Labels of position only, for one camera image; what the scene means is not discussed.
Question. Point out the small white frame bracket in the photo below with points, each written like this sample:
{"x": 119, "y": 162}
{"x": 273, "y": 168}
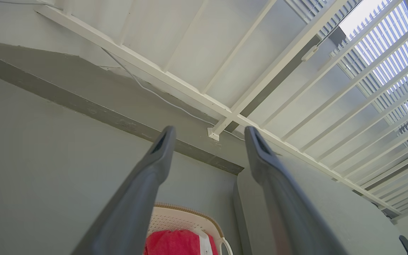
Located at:
{"x": 213, "y": 134}

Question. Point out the red jersey with white trim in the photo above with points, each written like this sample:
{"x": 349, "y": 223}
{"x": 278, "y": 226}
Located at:
{"x": 172, "y": 244}

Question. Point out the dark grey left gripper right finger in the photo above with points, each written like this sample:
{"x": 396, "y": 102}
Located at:
{"x": 285, "y": 212}

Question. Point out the white window frame bars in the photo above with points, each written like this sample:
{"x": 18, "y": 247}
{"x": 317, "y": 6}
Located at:
{"x": 175, "y": 83}

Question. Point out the white window blinds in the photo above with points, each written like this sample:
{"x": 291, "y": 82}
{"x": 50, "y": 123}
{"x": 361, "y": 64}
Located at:
{"x": 384, "y": 46}

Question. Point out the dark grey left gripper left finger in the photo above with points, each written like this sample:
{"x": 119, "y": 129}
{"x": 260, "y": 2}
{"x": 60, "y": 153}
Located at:
{"x": 133, "y": 205}

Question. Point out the cream perforated laundry basket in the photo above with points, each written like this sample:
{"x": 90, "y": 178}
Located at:
{"x": 175, "y": 219}

